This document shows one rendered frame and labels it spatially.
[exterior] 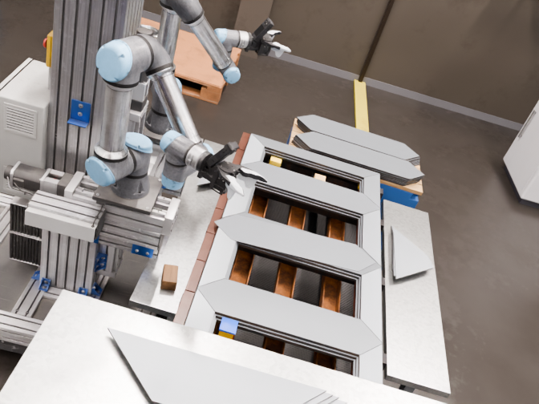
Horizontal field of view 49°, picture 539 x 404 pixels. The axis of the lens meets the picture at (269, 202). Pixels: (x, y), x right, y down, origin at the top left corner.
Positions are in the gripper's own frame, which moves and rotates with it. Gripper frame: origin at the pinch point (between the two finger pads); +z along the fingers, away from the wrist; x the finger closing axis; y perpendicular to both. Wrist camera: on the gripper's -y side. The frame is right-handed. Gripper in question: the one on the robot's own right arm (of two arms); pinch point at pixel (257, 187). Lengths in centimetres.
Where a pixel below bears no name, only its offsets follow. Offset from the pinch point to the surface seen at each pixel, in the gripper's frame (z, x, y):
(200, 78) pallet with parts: -186, -275, 93
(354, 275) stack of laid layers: 30, -71, 53
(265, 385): 34, 24, 42
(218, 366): 19, 28, 42
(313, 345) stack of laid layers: 34, -25, 59
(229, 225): -25, -54, 54
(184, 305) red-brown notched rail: -12, -7, 63
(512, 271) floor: 106, -282, 108
